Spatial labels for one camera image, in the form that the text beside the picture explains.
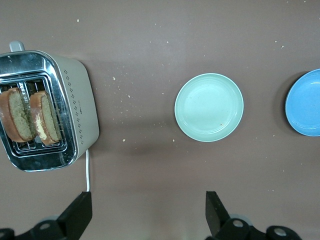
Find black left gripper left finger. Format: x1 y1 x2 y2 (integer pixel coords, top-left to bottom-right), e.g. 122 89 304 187
0 191 93 240

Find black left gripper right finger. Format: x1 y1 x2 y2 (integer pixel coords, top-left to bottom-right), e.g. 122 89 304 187
205 191 301 240

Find brown bread slice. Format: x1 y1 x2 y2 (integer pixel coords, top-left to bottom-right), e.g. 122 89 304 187
0 87 37 143
29 90 62 145

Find mint green round plate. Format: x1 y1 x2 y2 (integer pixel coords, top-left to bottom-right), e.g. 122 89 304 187
174 72 245 143

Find blue round plate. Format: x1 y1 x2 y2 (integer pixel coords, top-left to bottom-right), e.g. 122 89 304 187
285 68 320 137

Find beige chrome two-slot toaster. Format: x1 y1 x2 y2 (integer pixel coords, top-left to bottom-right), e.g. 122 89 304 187
0 41 100 173

